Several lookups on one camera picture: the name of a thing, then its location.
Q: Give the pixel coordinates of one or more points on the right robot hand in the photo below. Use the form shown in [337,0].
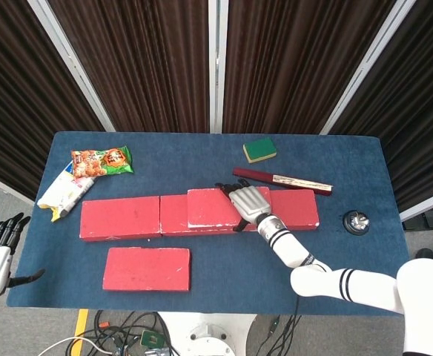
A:
[250,204]

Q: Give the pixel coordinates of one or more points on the red foam brick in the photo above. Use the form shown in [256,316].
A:
[298,209]
[146,269]
[172,219]
[207,207]
[120,219]

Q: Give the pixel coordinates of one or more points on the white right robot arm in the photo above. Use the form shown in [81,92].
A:
[368,287]

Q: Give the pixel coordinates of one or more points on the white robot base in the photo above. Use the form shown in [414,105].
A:
[205,333]

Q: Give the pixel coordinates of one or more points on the dark red folding fan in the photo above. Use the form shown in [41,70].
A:
[253,174]

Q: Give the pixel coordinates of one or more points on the green yellow sponge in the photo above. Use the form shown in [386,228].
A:
[260,149]

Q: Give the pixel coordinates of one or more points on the blue table cloth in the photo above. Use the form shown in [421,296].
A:
[220,267]

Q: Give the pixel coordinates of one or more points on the white plastic package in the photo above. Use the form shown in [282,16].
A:
[62,193]

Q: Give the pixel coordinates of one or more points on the yellow floor tape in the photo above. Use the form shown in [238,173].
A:
[81,322]

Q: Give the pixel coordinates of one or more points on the dark brown curtain panel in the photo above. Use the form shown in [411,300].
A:
[135,63]
[416,111]
[16,92]
[294,63]

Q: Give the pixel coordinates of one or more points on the orange green snack bag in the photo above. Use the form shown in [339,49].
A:
[101,161]

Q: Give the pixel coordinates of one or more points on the green circuit board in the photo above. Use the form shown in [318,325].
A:
[151,338]

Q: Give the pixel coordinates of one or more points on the white screen frame rail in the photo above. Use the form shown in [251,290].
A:
[428,205]
[5,186]

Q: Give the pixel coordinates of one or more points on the white screen frame post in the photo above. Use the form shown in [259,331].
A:
[74,66]
[216,66]
[365,66]

